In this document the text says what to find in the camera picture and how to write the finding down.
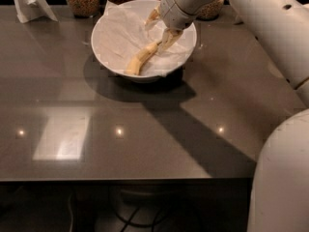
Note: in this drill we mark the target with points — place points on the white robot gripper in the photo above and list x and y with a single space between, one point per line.
178 11

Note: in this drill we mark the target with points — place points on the yellow banana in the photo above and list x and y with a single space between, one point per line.
140 58

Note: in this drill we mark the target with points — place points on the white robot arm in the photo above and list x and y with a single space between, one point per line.
279 199

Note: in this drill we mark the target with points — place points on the white paper napkin in bowl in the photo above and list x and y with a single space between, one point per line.
122 39

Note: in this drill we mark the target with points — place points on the white bowl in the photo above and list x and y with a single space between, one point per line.
109 58

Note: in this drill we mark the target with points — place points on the glass jar of pale beans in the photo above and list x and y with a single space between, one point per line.
211 10

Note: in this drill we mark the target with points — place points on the white folded card left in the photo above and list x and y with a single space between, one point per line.
28 10

